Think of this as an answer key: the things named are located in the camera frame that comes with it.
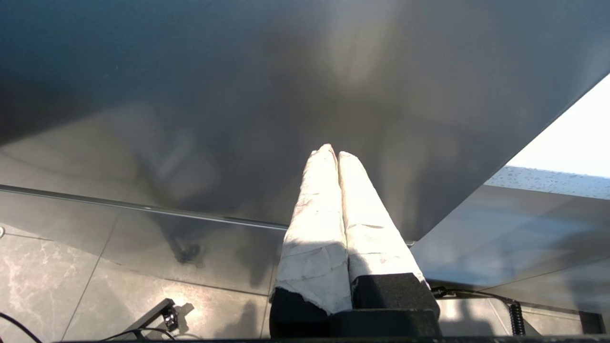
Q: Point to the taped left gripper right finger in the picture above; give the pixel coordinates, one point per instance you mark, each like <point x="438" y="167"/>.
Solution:
<point x="376" y="238"/>

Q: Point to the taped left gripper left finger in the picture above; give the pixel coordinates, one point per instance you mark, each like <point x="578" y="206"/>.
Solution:
<point x="314" y="247"/>

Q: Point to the base cabinet front panel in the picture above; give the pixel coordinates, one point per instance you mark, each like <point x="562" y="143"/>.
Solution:
<point x="514" y="238"/>

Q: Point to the tall cabinet unit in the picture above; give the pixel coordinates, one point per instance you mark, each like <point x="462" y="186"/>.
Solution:
<point x="190" y="95"/>

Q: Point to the small black block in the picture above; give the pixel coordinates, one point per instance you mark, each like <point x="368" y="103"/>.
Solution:
<point x="592" y="322"/>

